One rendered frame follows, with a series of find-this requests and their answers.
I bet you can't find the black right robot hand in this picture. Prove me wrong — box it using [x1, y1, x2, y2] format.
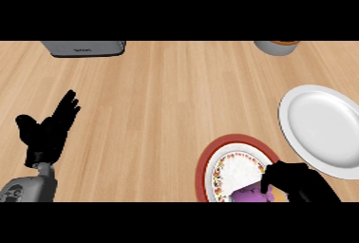
[259, 159, 342, 203]

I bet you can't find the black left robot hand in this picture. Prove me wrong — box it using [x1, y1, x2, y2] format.
[13, 89, 82, 169]

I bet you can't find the purple can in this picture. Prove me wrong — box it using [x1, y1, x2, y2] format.
[230, 181, 276, 203]

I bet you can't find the red-rimmed patterned plate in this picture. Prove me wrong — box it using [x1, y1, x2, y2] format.
[194, 133, 289, 203]

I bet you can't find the plain white plate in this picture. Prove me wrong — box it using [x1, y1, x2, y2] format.
[277, 84, 359, 180]

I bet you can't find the grey appliance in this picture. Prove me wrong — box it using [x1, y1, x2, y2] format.
[41, 40, 126, 59]

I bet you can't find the grey cup with orange rim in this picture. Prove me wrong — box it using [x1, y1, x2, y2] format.
[252, 40, 301, 57]

